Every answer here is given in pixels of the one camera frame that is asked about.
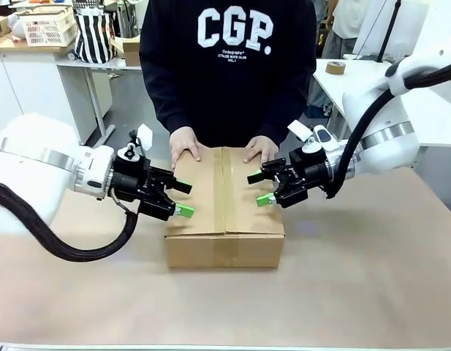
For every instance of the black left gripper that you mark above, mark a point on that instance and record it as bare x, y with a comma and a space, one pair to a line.
132, 181

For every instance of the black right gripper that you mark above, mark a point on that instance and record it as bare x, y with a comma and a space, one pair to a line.
309, 172

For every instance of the brown cardboard shipping box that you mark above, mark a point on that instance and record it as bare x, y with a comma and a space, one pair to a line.
225, 204

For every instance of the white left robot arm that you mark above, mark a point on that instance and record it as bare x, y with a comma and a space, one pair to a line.
27, 175

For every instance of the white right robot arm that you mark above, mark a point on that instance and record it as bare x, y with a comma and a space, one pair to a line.
393, 157

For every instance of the small open cardboard box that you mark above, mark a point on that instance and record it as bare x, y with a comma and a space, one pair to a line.
132, 53

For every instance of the person's left hand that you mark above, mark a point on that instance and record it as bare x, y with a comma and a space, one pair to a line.
263, 146

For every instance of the person's right hand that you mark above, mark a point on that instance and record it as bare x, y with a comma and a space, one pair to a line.
183, 140

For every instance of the person in black sweatshirt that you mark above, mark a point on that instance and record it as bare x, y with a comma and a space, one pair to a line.
229, 91

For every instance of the brown packing tape roll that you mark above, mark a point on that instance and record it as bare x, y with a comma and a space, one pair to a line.
336, 68

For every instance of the small white side table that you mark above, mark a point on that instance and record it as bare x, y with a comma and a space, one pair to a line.
101, 63

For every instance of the black white striped bag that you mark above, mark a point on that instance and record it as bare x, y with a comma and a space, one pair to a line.
94, 36

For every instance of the large white desk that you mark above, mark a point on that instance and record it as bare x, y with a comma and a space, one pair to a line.
440, 120

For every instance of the white cabinet with wood top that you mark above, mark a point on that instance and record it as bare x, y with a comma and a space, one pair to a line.
24, 91

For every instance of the black tripod pole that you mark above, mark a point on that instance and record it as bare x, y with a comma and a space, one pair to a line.
387, 33

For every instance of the cream plastic crate with label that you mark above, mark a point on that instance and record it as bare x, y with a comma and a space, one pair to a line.
49, 29

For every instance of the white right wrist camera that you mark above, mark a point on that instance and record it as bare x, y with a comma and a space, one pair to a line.
322, 137

